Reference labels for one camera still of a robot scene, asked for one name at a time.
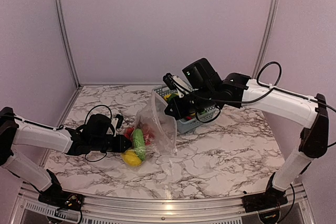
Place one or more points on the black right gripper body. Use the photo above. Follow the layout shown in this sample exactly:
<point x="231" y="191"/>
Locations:
<point x="201" y="102"/>

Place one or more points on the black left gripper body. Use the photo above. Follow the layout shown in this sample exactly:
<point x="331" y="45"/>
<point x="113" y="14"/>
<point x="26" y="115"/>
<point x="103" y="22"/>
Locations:
<point x="98" y="144"/>

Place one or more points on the clear zip top bag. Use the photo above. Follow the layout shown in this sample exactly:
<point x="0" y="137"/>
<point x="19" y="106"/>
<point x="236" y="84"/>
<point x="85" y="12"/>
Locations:
<point x="164" y="127"/>

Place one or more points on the red fake grape bunch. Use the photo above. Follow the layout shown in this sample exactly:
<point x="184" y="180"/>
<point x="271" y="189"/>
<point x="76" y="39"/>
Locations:
<point x="148" y="133"/>

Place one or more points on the green fake bitter gourd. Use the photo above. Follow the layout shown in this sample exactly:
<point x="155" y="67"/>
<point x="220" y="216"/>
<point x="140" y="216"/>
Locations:
<point x="139" y="144"/>

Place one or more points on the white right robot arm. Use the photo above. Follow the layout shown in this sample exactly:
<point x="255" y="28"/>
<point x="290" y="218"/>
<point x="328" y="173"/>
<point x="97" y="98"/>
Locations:
<point x="205" y="88"/>

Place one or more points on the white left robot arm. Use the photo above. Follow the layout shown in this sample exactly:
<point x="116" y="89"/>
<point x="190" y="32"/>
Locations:
<point x="98" y="133"/>

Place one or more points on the small yellow fake corn cob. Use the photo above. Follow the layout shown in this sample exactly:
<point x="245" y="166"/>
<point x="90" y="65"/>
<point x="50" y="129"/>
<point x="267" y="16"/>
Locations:
<point x="131" y="158"/>

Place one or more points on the light blue perforated plastic basket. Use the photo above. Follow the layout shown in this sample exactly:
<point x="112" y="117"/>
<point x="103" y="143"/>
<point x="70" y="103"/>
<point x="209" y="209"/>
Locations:
<point x="190" y="122"/>

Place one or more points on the aluminium front rail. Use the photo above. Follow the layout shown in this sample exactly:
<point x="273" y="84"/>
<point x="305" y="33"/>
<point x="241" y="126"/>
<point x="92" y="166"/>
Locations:
<point x="104" y="209"/>

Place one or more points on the right aluminium corner post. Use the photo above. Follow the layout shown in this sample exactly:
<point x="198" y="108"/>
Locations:
<point x="270" y="20"/>

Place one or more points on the aluminium corner post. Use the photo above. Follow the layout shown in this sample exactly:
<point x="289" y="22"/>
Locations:
<point x="270" y="20"/>
<point x="66" y="43"/>

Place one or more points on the left aluminium corner post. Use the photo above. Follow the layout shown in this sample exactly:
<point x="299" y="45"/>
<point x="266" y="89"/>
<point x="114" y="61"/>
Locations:
<point x="66" y="43"/>

